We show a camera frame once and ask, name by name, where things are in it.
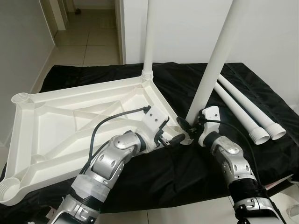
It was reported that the white plastic table leg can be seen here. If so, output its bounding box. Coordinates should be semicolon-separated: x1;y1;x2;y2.
142;0;163;84
217;73;287;140
185;0;249;123
215;83;271;144

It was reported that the white plastic children table top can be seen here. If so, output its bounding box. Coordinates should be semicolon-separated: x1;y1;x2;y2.
0;75;191;206

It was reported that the black fabric table cover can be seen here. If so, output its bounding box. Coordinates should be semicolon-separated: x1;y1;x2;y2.
0;62;299;220

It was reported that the white standing fan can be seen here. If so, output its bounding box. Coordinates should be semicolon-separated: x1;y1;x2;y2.
285;203;299;218

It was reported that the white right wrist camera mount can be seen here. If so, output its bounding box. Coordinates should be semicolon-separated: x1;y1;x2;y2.
197;106;221;146

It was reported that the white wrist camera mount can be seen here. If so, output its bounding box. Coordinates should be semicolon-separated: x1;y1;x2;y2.
141;106;171;146
197;106;221;146

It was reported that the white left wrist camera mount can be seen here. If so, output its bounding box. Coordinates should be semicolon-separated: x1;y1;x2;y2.
141;106;171;146

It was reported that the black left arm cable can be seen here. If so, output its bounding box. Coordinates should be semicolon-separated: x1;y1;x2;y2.
87;106;152;168

